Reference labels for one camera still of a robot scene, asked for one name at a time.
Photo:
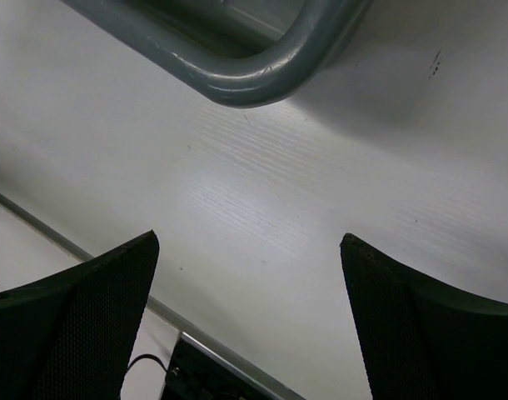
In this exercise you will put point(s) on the grey plastic bin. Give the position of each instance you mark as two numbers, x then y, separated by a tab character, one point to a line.
238	54

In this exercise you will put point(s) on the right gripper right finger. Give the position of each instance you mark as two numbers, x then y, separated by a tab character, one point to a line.
421	338

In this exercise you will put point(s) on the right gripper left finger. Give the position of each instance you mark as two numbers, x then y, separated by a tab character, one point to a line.
71	335

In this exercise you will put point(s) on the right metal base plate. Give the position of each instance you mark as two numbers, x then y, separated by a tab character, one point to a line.
199	371

